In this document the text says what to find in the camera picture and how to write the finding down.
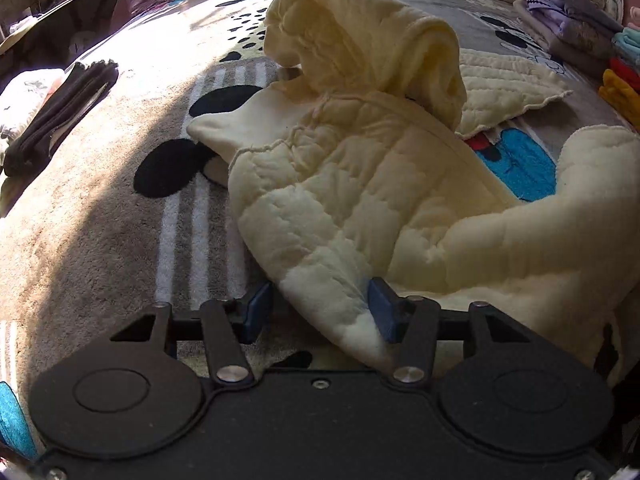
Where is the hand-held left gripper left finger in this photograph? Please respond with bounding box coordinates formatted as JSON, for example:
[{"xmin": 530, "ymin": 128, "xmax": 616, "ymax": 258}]
[{"xmin": 109, "ymin": 281, "xmax": 274, "ymax": 389}]

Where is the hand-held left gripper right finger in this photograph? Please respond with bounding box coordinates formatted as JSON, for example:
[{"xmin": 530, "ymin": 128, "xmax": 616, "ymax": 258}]
[{"xmin": 367, "ymin": 277, "xmax": 532, "ymax": 387}]

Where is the cream quilted jacket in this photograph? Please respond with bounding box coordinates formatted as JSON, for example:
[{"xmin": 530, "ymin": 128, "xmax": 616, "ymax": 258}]
[{"xmin": 187, "ymin": 0, "xmax": 640, "ymax": 386}]

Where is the stack of folded colourful clothes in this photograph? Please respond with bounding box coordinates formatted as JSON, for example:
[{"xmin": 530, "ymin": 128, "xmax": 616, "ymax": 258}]
[{"xmin": 513, "ymin": 0, "xmax": 614, "ymax": 80}]

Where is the cartoon printed blanket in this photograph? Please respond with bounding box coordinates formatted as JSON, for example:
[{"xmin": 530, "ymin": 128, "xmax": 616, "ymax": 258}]
[{"xmin": 0, "ymin": 0, "xmax": 640, "ymax": 461}]

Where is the dark brown folded cloth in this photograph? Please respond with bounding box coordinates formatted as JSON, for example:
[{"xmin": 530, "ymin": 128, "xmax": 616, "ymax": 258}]
[{"xmin": 3, "ymin": 60, "xmax": 120, "ymax": 178}]

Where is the yellow folded garment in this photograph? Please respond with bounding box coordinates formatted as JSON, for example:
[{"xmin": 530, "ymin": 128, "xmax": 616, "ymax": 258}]
[{"xmin": 598, "ymin": 69, "xmax": 640, "ymax": 131}]

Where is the red folded garment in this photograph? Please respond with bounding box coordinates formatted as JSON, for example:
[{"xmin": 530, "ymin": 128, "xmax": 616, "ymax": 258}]
[{"xmin": 609, "ymin": 57, "xmax": 640, "ymax": 92}]

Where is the purple folded garment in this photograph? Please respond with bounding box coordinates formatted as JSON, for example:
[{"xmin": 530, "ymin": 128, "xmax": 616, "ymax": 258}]
[{"xmin": 524, "ymin": 0, "xmax": 624, "ymax": 59}]

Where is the teal folded garment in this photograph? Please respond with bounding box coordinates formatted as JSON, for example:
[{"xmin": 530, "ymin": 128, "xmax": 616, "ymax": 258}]
[{"xmin": 612, "ymin": 28, "xmax": 640, "ymax": 68}]

